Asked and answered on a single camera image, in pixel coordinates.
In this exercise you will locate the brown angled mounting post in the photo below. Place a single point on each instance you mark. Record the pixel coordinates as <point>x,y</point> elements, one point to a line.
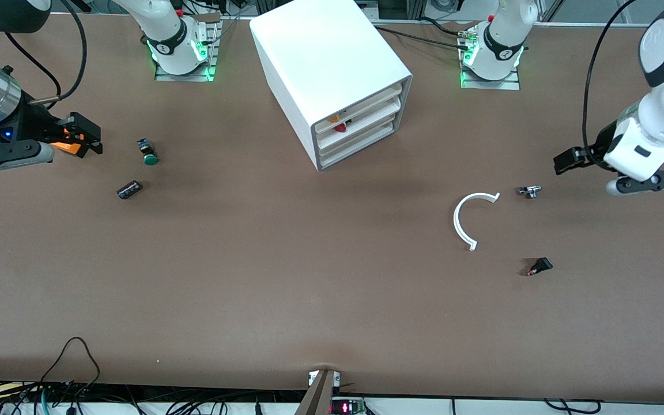
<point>317,397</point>

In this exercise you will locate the orange box with hole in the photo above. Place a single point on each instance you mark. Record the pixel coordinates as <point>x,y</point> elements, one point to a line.
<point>70,148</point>

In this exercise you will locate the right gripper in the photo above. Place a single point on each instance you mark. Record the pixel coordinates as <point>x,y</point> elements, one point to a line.
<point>31,124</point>

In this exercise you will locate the green push button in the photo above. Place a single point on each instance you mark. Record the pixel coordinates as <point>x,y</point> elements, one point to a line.
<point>150,158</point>

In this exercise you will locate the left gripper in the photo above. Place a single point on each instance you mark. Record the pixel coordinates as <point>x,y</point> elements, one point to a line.
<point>602,143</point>

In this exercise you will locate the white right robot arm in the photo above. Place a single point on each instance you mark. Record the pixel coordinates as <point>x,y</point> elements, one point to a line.
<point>165,34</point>

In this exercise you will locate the red push button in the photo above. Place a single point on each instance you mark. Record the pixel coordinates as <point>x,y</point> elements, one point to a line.
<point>341,128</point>

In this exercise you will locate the small black contact block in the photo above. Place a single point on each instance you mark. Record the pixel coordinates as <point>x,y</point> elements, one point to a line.
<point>129,189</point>

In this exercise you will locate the black square push button switch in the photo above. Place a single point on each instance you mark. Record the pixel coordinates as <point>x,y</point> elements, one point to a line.
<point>544,264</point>

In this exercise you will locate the chrome tee pipe fitting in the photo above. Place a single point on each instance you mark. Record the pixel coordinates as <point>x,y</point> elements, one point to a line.
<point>529,191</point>

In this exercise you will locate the device with red display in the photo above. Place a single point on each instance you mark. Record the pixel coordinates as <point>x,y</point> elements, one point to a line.
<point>343,408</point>

